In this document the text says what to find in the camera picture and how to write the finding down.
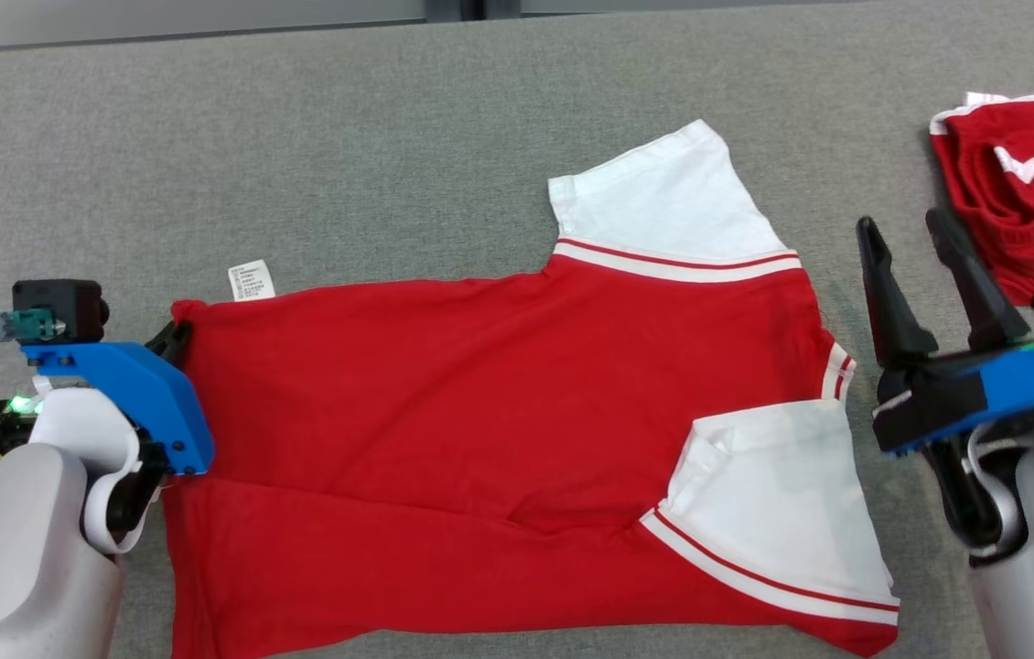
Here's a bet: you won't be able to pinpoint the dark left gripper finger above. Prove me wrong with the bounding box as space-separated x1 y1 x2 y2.
145 319 195 369

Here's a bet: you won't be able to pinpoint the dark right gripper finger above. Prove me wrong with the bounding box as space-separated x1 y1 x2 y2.
925 209 1031 355
856 216 940 370

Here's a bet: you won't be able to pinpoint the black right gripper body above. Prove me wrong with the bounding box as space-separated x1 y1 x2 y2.
871 344 1030 552

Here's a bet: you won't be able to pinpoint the red shorts with white stripe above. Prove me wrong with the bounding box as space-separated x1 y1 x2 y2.
929 90 1034 308

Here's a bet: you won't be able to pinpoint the red shirt with white sleeves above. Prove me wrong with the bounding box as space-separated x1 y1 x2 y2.
160 119 902 659

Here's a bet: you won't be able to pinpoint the blue left camera mount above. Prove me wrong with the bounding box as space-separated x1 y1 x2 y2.
20 341 216 477

